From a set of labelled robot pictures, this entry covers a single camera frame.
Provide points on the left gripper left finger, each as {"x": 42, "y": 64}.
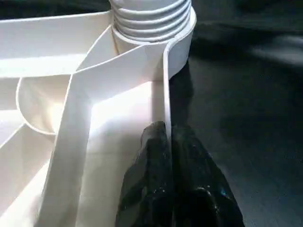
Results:
{"x": 147, "y": 184}

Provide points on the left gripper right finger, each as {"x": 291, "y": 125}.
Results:
{"x": 203, "y": 189}

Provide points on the white plastic table top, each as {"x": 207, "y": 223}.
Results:
{"x": 57, "y": 118}

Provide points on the white plastic table leg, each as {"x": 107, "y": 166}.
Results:
{"x": 151, "y": 19}

